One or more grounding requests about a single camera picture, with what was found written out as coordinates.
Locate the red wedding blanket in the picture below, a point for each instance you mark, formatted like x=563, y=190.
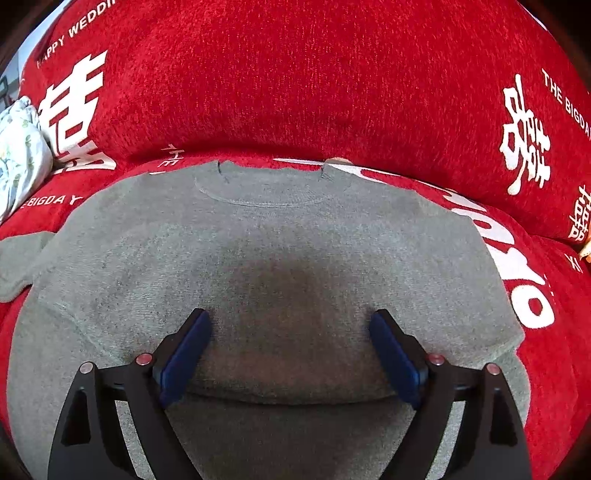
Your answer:
x=471, y=103

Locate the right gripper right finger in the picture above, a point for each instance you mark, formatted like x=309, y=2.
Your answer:
x=491, y=442

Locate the white floral patterned cloth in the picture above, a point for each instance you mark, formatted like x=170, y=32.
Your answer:
x=26, y=157

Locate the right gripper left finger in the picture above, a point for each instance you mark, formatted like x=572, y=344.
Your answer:
x=88, y=441

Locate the grey knit sweater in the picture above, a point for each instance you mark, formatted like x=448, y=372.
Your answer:
x=290, y=264

